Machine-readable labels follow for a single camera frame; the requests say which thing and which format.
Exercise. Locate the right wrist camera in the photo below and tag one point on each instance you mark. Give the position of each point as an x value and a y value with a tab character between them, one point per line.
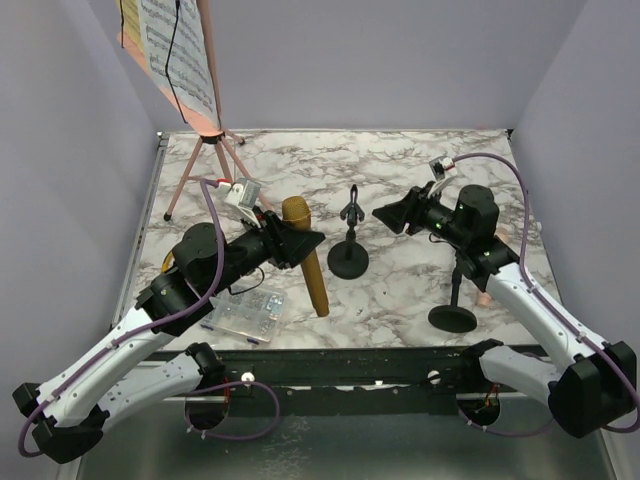
440	167

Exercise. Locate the clear screw organizer box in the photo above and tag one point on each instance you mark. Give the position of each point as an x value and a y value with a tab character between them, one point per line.
252	315

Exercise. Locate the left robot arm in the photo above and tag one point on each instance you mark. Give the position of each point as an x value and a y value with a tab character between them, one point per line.
69	414

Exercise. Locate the gold microphone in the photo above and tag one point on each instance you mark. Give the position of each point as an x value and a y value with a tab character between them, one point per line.
297	214

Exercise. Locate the pink music stand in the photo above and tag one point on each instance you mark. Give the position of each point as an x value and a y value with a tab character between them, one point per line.
232	166

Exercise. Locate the pink microphone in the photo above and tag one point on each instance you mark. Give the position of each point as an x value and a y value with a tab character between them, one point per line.
484	299

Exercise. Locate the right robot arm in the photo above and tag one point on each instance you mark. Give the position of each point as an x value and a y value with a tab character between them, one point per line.
588	382

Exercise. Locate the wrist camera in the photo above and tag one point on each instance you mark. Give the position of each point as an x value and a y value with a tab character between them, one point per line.
440	167
241	196

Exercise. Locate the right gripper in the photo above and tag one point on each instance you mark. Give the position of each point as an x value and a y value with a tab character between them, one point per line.
415	210

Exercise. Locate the black mic stand with clip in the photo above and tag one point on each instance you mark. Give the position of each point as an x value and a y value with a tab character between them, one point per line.
453	318

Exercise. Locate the black mounting rail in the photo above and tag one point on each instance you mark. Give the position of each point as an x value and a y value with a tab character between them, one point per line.
345	382

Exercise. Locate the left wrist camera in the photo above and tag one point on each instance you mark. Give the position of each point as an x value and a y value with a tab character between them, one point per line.
241	196

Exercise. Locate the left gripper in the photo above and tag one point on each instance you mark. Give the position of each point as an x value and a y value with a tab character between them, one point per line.
285	245

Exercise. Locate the white sheet music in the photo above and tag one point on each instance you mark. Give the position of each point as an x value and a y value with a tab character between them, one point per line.
177	62

